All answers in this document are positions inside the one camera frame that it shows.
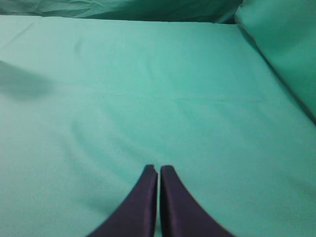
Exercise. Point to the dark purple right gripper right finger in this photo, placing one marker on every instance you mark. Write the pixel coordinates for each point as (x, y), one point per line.
(180, 214)

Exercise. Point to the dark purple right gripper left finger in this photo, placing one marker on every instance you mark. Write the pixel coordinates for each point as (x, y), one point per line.
(136, 215)

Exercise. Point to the green tablecloth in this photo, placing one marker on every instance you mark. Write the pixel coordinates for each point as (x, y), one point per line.
(85, 104)

